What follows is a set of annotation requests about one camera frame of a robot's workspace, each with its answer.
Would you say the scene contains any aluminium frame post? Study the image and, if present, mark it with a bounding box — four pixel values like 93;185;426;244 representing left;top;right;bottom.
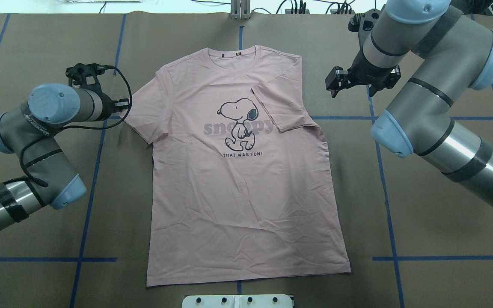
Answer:
230;0;252;20

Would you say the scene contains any pink snoopy t-shirt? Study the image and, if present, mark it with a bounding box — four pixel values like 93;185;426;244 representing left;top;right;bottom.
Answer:
125;45;351;287

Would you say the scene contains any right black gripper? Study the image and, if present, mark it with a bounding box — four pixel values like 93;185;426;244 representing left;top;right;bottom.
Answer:
325;60;401;98

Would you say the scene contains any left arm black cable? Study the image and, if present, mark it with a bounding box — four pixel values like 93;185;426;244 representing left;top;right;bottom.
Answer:
19;65;133;187

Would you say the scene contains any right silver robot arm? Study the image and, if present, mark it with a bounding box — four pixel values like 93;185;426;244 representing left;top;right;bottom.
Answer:
325;0;493;207

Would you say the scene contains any white pedestal column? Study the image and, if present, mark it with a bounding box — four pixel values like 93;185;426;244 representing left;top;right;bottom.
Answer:
181;294;295;308

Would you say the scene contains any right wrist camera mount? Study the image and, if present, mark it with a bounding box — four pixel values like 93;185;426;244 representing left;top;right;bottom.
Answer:
347;9;381;48

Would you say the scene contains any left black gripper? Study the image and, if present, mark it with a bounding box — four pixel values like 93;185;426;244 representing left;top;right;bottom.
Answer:
111;98;131;113

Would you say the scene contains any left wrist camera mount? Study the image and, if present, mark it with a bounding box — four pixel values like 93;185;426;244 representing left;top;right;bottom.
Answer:
65;63;107;94

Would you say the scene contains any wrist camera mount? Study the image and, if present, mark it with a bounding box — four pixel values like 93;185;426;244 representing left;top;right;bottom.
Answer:
65;63;107;94
347;9;381;48

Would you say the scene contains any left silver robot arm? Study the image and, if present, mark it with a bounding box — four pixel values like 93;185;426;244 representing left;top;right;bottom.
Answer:
0;83;131;231

